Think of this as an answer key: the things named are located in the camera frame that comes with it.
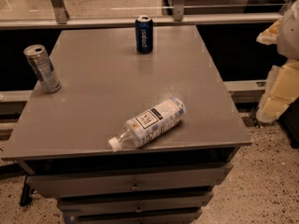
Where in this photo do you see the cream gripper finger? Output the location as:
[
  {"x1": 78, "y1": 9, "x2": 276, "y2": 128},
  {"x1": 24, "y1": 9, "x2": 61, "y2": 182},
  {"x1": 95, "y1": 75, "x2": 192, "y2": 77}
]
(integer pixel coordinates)
[
  {"x1": 255, "y1": 65, "x2": 288, "y2": 123},
  {"x1": 256, "y1": 19, "x2": 282, "y2": 45}
]

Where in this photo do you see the blue pepsi can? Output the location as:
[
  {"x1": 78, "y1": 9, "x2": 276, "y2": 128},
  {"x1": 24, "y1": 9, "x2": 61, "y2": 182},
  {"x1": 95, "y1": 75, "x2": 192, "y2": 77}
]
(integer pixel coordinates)
[{"x1": 135, "y1": 15, "x2": 153, "y2": 54}]

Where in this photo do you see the middle grey drawer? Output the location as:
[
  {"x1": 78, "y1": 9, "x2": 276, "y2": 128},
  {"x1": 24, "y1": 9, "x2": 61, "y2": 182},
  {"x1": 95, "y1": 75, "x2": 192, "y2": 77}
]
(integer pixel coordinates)
[{"x1": 58, "y1": 190, "x2": 213, "y2": 216}]

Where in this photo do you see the bottom grey drawer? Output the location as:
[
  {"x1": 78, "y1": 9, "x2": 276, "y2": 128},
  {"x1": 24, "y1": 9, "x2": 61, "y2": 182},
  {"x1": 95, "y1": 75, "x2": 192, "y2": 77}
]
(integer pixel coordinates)
[{"x1": 64, "y1": 207, "x2": 202, "y2": 224}]

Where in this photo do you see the grey drawer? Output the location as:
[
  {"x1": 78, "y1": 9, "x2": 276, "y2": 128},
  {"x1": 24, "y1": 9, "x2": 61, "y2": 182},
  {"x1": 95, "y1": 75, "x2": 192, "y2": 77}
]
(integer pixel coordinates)
[
  {"x1": 58, "y1": 190, "x2": 213, "y2": 216},
  {"x1": 27, "y1": 162, "x2": 233, "y2": 198},
  {"x1": 64, "y1": 207, "x2": 202, "y2": 224}
]

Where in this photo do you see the grey metal railing frame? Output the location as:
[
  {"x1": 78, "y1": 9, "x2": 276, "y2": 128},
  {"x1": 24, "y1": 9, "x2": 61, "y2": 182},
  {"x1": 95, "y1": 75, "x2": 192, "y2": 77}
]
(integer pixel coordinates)
[{"x1": 0, "y1": 0, "x2": 295, "y2": 30}]

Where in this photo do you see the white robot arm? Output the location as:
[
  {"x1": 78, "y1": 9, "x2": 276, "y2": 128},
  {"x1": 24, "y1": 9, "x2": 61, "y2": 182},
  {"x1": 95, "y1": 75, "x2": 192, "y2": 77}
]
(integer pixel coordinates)
[{"x1": 256, "y1": 0, "x2": 299, "y2": 123}]

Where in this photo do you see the grey drawer cabinet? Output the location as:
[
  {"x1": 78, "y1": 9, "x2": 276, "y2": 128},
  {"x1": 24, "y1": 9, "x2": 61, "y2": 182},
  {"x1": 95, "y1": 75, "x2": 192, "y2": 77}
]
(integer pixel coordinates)
[{"x1": 1, "y1": 25, "x2": 252, "y2": 224}]

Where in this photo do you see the silver energy drink can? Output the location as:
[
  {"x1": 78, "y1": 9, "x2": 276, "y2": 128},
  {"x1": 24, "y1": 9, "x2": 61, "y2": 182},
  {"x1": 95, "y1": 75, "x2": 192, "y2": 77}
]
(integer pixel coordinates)
[{"x1": 23, "y1": 44, "x2": 61, "y2": 93}]

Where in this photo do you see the top grey drawer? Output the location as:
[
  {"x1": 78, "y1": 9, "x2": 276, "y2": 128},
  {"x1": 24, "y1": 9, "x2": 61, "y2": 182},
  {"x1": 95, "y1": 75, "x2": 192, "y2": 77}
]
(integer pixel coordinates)
[{"x1": 27, "y1": 162, "x2": 233, "y2": 198}]

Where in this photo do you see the clear plastic water bottle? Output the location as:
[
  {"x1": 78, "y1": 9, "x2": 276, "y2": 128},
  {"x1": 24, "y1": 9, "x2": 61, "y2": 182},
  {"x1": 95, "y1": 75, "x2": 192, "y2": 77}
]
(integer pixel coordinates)
[{"x1": 108, "y1": 97, "x2": 186, "y2": 150}]

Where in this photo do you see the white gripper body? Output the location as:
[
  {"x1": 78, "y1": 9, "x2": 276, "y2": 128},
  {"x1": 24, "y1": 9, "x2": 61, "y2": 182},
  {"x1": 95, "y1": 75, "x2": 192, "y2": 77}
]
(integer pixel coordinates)
[{"x1": 270, "y1": 60, "x2": 299, "y2": 106}]

